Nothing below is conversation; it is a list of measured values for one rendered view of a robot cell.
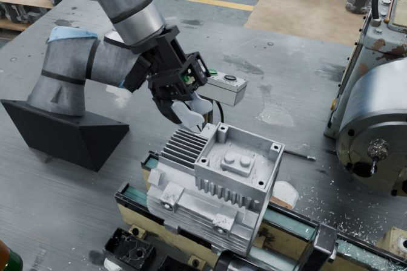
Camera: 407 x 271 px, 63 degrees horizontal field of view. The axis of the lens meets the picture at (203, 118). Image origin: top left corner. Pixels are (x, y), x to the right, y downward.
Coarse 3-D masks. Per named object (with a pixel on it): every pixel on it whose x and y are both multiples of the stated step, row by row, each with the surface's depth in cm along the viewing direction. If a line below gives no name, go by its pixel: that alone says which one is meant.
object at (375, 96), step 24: (384, 72) 70; (360, 96) 70; (384, 96) 64; (360, 120) 64; (384, 120) 62; (336, 144) 72; (360, 144) 68; (384, 144) 64; (360, 168) 71; (384, 168) 69
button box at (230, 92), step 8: (208, 80) 77; (216, 80) 76; (224, 80) 77; (232, 80) 77; (240, 80) 79; (200, 88) 79; (208, 88) 78; (216, 88) 77; (224, 88) 76; (232, 88) 75; (240, 88) 77; (208, 96) 79; (216, 96) 78; (224, 96) 77; (232, 96) 76; (240, 96) 79; (232, 104) 77
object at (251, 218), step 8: (280, 160) 60; (152, 176) 58; (160, 176) 58; (160, 184) 59; (272, 192) 70; (248, 208) 54; (248, 216) 53; (256, 216) 52; (248, 224) 53; (256, 224) 53
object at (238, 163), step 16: (224, 128) 58; (208, 144) 55; (224, 144) 59; (240, 144) 59; (256, 144) 58; (272, 144) 56; (208, 160) 53; (224, 160) 55; (240, 160) 54; (256, 160) 57; (272, 160) 56; (208, 176) 53; (224, 176) 51; (240, 176) 54; (256, 176) 54; (272, 176) 51; (224, 192) 55; (240, 192) 52; (256, 192) 50; (256, 208) 53
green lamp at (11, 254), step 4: (8, 248) 51; (12, 252) 51; (12, 256) 50; (16, 256) 52; (8, 260) 49; (12, 260) 50; (16, 260) 52; (8, 264) 49; (12, 264) 50; (16, 264) 51; (20, 264) 53; (4, 268) 48; (8, 268) 49; (12, 268) 50; (16, 268) 51
